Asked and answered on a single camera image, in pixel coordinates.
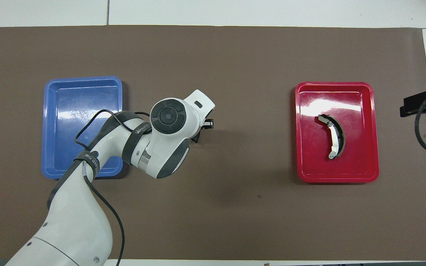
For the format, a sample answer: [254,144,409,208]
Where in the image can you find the brown table mat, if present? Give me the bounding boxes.
[0,25,426,261]

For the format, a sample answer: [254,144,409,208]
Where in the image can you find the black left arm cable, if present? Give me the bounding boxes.
[74,109,152,261]

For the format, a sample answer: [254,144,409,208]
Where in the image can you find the curved brake shoe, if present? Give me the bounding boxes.
[317,115,345,160]

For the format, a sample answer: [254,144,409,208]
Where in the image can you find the blue plastic tray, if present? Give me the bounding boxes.
[41,76,124,180]

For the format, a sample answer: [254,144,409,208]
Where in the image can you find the red plastic tray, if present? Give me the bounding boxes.
[295,82,379,184]

